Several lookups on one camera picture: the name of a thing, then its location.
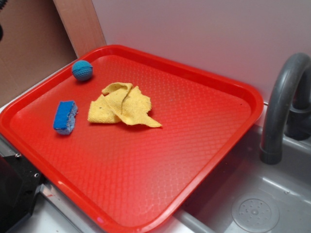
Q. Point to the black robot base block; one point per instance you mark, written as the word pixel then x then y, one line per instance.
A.
pixel 20 183

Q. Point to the blue knitted ball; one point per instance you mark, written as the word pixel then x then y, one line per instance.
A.
pixel 82 70

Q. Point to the red plastic tray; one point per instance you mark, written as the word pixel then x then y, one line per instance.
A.
pixel 131 179

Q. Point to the yellow cloth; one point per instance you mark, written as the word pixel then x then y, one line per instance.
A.
pixel 122 102

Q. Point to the blue sponge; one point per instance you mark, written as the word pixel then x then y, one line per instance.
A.
pixel 64 121

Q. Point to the grey toy sink basin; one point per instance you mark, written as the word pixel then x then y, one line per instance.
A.
pixel 244 195

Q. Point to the wooden board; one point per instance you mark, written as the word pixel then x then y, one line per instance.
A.
pixel 81 24

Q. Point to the grey plastic faucet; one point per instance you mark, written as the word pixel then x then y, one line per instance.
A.
pixel 289 108

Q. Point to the black object top left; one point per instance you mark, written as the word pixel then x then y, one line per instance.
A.
pixel 2 5

